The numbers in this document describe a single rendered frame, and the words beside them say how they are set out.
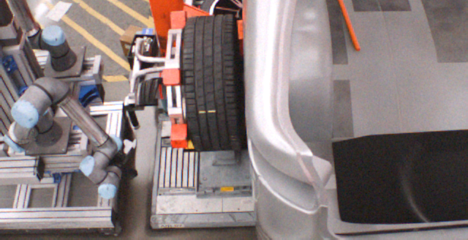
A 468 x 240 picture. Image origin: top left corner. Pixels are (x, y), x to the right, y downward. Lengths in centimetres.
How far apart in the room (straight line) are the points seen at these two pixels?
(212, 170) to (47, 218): 100
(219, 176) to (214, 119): 75
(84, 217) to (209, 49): 129
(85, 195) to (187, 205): 60
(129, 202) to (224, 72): 131
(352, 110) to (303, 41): 44
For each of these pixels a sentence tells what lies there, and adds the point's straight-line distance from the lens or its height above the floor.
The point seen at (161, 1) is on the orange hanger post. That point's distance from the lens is 311.
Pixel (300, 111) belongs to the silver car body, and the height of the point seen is 107.
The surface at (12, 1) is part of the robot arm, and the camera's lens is 297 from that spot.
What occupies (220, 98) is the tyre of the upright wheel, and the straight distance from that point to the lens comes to 254.
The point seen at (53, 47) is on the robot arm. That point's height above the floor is 99.
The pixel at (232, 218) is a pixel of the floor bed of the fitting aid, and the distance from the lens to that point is 330.
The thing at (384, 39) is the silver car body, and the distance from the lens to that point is 281.
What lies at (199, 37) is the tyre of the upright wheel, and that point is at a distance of 261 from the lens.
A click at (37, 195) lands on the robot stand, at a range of 351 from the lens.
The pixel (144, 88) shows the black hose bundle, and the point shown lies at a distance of 266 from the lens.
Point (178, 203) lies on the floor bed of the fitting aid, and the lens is 339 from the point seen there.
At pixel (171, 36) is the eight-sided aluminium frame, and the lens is 273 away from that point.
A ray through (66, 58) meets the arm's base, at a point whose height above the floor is 88.
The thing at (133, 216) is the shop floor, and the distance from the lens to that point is 349.
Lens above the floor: 301
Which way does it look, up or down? 52 degrees down
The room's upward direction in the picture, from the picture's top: 7 degrees counter-clockwise
